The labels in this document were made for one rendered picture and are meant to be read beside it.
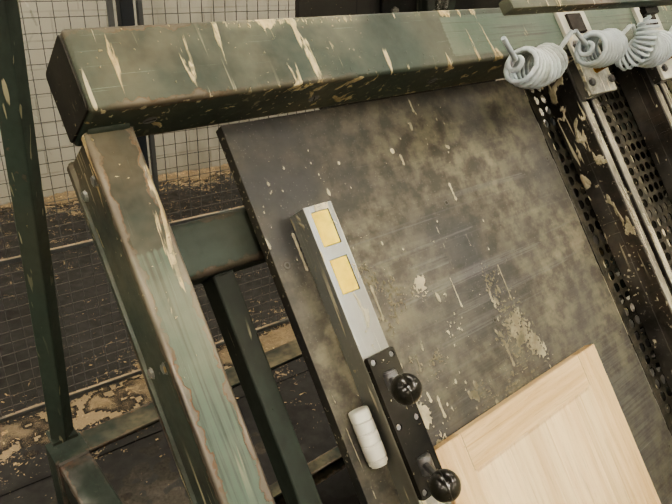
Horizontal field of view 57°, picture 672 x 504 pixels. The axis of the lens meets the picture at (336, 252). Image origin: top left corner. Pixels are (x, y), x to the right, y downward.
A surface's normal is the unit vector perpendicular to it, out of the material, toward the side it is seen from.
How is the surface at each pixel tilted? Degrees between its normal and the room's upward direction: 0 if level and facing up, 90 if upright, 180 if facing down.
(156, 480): 0
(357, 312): 51
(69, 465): 0
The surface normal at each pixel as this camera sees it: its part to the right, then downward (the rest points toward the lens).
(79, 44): 0.53, -0.26
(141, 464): 0.04, -0.89
